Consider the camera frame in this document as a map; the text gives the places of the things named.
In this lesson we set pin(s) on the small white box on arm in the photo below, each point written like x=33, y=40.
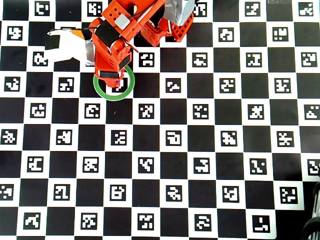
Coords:
x=122, y=21

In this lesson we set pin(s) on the silver tape wrap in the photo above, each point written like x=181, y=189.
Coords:
x=89, y=52

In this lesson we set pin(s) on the black ribbed stand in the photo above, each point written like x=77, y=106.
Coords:
x=312, y=225

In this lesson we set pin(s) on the red robot arm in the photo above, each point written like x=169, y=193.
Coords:
x=112, y=12

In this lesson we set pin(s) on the silver taped block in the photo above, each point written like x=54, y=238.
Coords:
x=180, y=11

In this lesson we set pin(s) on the red gripper finger with black pad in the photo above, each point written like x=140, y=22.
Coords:
x=110, y=81

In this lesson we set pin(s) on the black white marker checkerboard mat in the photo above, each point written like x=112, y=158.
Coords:
x=160, y=140

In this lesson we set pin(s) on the red robot arm base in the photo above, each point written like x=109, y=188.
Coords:
x=180, y=32

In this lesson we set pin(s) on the black square wrist camera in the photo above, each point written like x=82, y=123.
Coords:
x=52, y=42

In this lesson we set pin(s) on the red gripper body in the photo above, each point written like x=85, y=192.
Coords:
x=108, y=74

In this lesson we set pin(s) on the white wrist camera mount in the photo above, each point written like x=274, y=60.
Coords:
x=70, y=47

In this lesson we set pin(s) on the orange cube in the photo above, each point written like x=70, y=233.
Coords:
x=78, y=33

